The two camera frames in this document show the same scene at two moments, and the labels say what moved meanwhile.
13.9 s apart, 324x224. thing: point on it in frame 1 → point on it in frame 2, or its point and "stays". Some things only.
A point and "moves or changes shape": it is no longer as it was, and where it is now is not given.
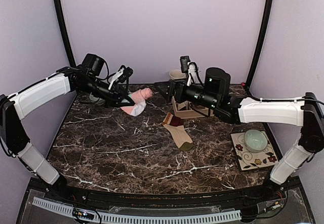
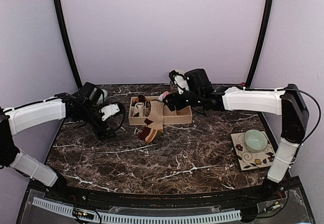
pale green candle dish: [255, 141] stays
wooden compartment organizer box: [185, 109] moves or changes shape
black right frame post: [267, 25] stays
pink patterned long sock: [139, 98] → [162, 96]
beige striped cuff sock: [174, 125] → [155, 114]
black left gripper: [116, 92] → [106, 134]
